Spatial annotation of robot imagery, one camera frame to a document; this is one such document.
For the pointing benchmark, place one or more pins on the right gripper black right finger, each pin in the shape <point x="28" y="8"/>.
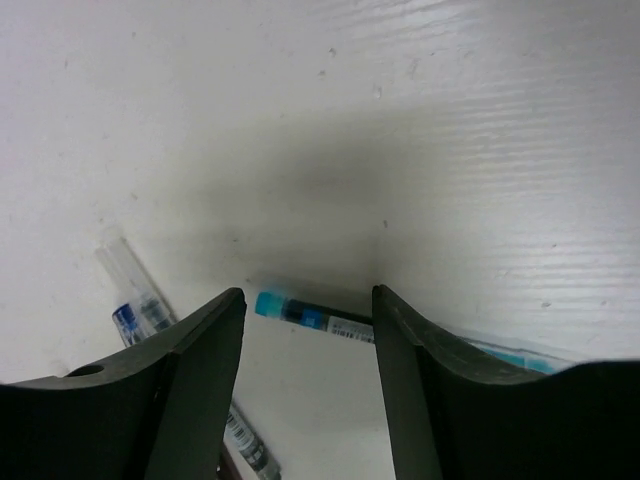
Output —
<point x="456" y="412"/>

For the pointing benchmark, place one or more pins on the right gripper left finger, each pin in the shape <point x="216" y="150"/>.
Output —
<point x="155" y="410"/>

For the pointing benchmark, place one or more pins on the teal black pen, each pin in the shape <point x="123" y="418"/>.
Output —
<point x="360" y="328"/>

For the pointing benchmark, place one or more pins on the blue clear pen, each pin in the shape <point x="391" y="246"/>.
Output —
<point x="238" y="429"/>

